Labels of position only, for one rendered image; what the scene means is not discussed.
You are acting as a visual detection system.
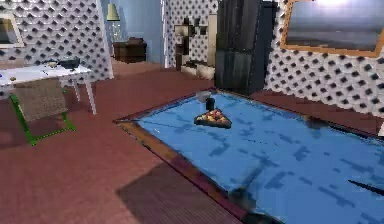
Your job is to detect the blue pool table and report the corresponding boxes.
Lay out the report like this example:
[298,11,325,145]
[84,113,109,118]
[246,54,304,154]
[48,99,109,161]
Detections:
[113,87,384,224]

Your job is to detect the grey bowl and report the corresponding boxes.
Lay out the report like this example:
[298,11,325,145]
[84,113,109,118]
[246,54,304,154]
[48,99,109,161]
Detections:
[195,90,212,103]

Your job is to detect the white table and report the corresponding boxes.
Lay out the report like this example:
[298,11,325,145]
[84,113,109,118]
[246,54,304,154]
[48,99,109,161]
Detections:
[0,63,98,116]

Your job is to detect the black pool cue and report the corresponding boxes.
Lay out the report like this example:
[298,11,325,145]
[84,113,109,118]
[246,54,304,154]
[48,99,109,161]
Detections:
[347,179,384,197]

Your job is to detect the orange framed picture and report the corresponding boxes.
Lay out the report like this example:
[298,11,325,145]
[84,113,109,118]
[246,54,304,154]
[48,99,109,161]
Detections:
[279,0,384,59]

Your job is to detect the white framed picture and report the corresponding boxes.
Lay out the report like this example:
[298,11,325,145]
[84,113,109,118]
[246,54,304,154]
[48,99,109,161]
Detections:
[0,13,25,50]

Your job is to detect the green frame brown chair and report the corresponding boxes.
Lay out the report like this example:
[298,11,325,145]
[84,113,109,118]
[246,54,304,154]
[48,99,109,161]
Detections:
[8,79,77,147]

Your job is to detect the dark brown chest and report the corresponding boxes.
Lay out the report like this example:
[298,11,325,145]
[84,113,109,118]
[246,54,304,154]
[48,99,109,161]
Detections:
[112,37,148,64]

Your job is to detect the dark wall shelf unit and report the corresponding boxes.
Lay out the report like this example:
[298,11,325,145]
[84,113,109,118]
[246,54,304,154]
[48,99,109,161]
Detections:
[173,13,218,80]

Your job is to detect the black box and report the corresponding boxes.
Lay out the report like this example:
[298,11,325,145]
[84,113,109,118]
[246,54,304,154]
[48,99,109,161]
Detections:
[58,57,81,70]

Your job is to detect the black cabinet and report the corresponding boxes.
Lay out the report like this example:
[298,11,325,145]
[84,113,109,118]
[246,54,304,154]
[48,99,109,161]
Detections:
[213,0,278,96]

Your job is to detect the triangle rack of pool balls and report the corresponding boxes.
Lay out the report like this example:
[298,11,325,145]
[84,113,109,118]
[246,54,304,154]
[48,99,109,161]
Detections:
[193,108,233,130]

